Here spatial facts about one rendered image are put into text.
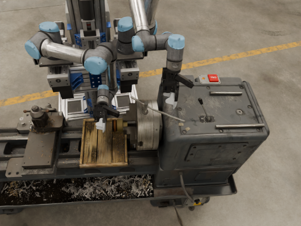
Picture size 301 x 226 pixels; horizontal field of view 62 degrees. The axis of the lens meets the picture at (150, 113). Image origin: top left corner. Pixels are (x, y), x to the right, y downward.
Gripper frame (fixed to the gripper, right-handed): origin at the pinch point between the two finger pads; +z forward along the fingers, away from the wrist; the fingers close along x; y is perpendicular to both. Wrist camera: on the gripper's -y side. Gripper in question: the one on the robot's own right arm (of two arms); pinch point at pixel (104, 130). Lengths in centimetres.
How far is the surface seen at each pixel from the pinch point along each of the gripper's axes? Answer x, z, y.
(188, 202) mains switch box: -80, 22, -64
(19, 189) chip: -49, 16, 62
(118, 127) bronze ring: 3.0, -0.1, -8.5
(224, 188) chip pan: -55, 20, -88
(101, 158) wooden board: -19.0, 9.1, 3.0
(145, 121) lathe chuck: 14.2, 3.6, -23.9
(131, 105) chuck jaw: 11.4, -10.5, -16.5
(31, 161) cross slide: -10.1, 13.9, 43.0
